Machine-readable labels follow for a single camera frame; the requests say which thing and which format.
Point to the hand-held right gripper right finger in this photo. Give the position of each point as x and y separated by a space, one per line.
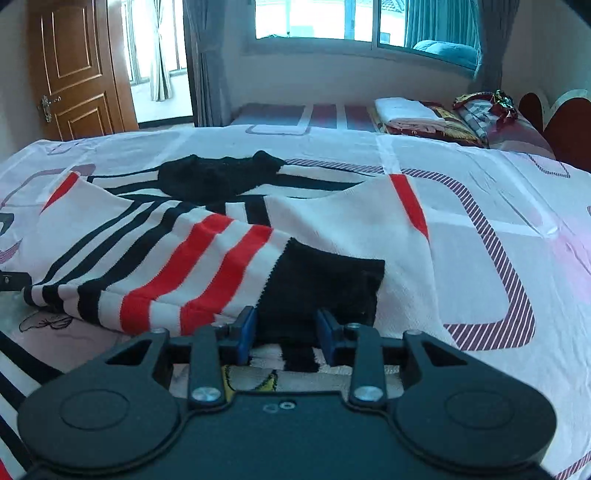
328 337

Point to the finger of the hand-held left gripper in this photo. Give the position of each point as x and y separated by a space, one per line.
11 280

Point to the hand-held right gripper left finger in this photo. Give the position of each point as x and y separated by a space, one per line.
244 334

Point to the striped towel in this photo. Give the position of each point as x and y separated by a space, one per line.
194 249

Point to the striped mattress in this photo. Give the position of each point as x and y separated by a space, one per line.
286 115

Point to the brown wooden door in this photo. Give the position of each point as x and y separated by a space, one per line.
76 64

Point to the folded red yellow blanket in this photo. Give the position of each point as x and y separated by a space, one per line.
443 129

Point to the folded white towel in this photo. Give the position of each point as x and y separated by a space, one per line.
404 108

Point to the grey curtain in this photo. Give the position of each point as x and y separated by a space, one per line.
493 46
207 64

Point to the white sheer curtain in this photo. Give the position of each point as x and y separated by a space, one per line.
161 50

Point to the plaid pillow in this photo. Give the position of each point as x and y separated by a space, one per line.
503 122

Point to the teal blanket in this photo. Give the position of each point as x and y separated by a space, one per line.
450 51

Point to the window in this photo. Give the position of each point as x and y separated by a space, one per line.
323 21

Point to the red heart headboard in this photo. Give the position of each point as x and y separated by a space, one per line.
565 124

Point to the teal curtain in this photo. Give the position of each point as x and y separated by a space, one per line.
438 21

